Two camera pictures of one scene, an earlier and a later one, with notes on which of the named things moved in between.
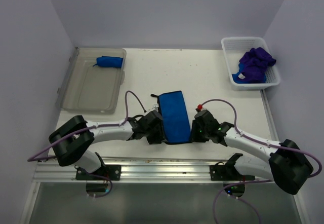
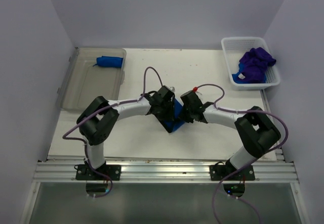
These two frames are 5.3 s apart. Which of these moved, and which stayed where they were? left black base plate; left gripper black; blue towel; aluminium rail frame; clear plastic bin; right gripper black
Moved: right gripper black; left gripper black
Stayed: clear plastic bin; left black base plate; blue towel; aluminium rail frame
